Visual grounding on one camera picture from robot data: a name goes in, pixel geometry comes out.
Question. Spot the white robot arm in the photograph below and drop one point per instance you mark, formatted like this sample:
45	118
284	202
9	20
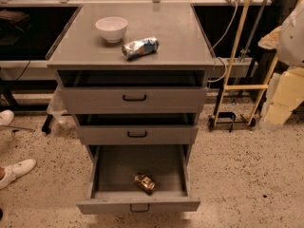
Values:
287	93

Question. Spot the grey top drawer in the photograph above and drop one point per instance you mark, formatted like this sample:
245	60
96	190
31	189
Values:
132	91

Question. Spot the grey drawer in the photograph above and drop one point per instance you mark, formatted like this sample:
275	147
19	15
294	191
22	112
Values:
132	91
141	128
112	188

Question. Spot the grey middle drawer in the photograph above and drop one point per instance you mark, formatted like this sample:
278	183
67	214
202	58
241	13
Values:
141	128

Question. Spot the grey drawer cabinet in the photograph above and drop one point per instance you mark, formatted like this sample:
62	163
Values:
182	45

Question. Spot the crushed blue silver can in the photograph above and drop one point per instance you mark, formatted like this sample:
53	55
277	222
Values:
140	48

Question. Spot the grey bottom drawer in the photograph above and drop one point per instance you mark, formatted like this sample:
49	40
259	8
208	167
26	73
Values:
112	188

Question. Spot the white ceramic bowl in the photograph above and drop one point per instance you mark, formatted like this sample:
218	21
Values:
112	29

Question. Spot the clear plastic bin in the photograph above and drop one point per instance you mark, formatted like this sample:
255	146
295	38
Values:
57	110

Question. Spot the white sneaker far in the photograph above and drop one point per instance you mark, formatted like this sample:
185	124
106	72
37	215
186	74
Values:
6	117

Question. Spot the white sneaker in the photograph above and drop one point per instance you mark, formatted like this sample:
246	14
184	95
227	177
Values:
10	173
6	117

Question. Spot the white sneaker near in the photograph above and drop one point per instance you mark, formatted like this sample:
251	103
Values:
10	173

